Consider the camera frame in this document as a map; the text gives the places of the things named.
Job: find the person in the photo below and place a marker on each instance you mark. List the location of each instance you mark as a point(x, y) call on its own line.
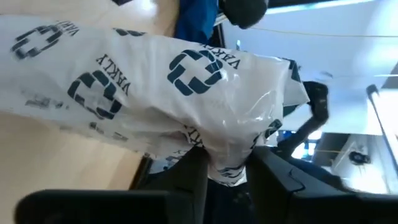
point(196, 18)

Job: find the thin black rod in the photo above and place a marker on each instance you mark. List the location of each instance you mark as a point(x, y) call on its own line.
point(374, 102)

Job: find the printed white plastic package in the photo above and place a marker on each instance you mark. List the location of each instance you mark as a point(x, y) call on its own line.
point(140, 93)

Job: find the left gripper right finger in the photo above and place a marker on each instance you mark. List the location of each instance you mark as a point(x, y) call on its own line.
point(280, 199)

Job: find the black angled metal bracket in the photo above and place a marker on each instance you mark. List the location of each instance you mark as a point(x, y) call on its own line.
point(318, 102)

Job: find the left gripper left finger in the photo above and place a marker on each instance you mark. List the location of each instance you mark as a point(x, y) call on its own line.
point(189, 186)

